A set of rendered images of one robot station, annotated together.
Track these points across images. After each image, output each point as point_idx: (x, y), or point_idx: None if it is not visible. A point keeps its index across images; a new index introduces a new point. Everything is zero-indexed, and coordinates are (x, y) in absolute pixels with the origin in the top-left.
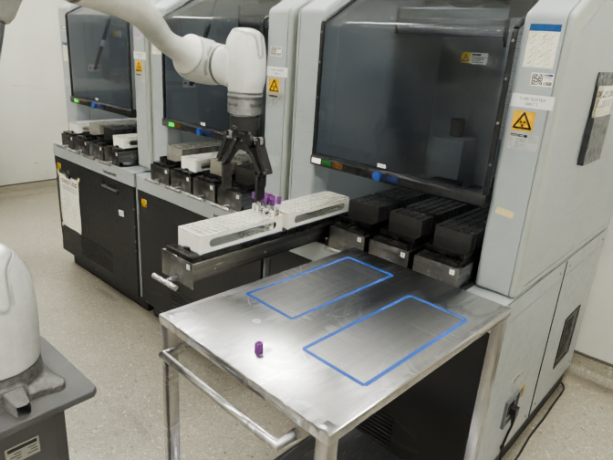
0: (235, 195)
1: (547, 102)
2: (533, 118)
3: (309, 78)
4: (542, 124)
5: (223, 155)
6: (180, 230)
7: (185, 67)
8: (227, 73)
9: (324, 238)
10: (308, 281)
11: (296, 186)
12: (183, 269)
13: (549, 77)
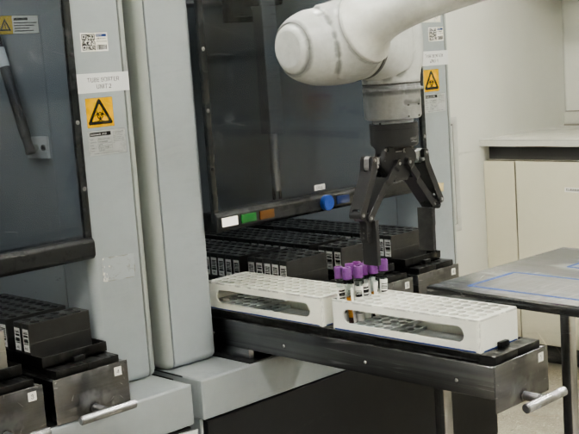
0: (112, 371)
1: (444, 56)
2: (437, 75)
3: (176, 81)
4: (444, 79)
5: (353, 210)
6: (485, 323)
7: (387, 49)
8: (413, 52)
9: None
10: (569, 292)
11: (181, 294)
12: (533, 368)
13: (440, 30)
